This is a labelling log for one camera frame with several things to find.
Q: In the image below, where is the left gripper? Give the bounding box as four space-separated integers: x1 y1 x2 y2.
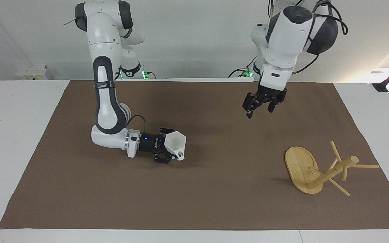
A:
242 84 288 119

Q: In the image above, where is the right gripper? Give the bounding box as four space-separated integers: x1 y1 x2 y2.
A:
139 127 176 165

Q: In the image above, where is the white hexagonal cup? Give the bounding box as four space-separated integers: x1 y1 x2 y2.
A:
164 131 187 162

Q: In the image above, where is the wooden cup rack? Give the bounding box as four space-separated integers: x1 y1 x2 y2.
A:
284 140 380 197

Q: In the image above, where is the white box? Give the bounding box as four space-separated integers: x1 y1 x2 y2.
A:
15 64 55 81

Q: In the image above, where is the black cable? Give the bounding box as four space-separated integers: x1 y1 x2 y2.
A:
292 0 349 75
126 115 147 134
228 56 258 78

